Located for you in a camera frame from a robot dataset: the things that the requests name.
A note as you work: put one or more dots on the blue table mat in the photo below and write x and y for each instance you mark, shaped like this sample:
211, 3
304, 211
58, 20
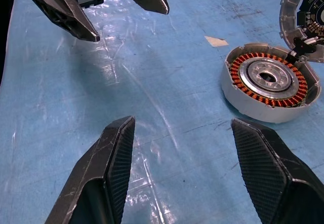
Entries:
177, 82

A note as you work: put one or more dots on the silver motor housing copper windings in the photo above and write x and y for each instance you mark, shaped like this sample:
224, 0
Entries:
253, 107

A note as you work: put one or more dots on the round silver metal disc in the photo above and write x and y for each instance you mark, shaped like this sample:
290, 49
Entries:
288, 18

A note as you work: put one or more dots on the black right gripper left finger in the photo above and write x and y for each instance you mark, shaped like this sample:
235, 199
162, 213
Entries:
101, 173

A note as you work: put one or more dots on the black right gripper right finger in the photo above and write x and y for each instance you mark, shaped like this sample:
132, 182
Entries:
276, 178

